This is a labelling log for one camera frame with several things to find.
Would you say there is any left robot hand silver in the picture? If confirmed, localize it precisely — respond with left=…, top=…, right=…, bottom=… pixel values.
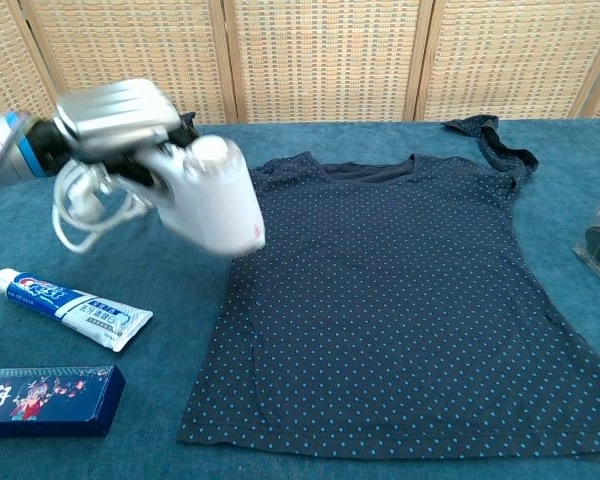
left=32, top=78, right=199, bottom=186

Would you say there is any white power cord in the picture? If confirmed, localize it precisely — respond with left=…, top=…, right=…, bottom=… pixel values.
left=51, top=159, right=151, bottom=256

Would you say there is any navy blue dotted shirt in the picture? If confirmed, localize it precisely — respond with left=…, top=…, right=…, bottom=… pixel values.
left=176, top=112, right=600, bottom=461

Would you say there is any blue white toothpaste tube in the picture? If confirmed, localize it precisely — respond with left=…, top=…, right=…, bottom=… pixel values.
left=0, top=268, right=155, bottom=353

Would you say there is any woven rattan folding screen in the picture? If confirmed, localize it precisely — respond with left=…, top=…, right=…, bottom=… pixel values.
left=0, top=0, right=600, bottom=149

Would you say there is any teal table cloth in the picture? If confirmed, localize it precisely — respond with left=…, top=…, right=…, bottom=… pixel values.
left=0, top=117, right=600, bottom=480

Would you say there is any dark blue opera print box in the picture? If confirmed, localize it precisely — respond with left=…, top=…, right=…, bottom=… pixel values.
left=0, top=364, right=127, bottom=439

